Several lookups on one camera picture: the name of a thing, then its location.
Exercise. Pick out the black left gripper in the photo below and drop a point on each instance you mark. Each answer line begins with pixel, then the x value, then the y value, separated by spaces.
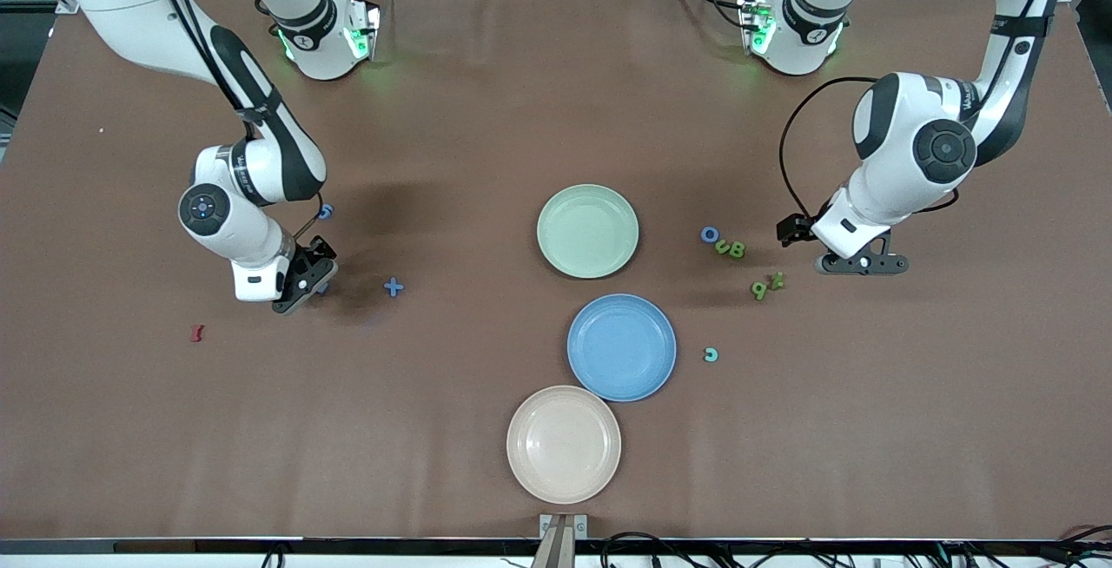
pixel 797 227

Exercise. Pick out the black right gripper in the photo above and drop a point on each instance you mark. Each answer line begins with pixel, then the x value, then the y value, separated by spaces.
pixel 319 249

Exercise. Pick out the green letter N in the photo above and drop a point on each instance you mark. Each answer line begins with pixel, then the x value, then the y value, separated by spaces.
pixel 777 280

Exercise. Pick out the green letter p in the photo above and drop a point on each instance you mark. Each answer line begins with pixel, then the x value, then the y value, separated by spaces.
pixel 759 291

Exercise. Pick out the blue plus sign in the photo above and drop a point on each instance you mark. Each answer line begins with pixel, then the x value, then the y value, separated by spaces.
pixel 393 287

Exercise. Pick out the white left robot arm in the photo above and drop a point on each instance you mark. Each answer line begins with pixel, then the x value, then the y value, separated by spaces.
pixel 912 142

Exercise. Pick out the green letter B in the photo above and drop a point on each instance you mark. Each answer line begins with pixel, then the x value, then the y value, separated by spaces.
pixel 737 249

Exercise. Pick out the blue letter O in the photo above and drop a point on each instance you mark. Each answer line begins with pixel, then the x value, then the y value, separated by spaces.
pixel 704 231

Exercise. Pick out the red letter I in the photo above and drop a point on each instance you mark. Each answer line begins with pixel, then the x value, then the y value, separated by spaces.
pixel 196 333

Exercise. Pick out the light green plate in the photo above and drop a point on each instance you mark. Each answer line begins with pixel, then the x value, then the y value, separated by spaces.
pixel 587 231

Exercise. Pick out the blue plate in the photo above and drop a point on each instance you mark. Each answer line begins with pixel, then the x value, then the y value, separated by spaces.
pixel 621 347

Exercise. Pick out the brown table cover sheet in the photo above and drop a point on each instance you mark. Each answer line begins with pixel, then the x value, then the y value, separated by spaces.
pixel 174 464

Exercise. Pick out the beige plate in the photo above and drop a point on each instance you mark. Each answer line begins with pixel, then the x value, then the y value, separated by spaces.
pixel 563 445

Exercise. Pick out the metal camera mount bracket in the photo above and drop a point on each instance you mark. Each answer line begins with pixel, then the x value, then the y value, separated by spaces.
pixel 563 542

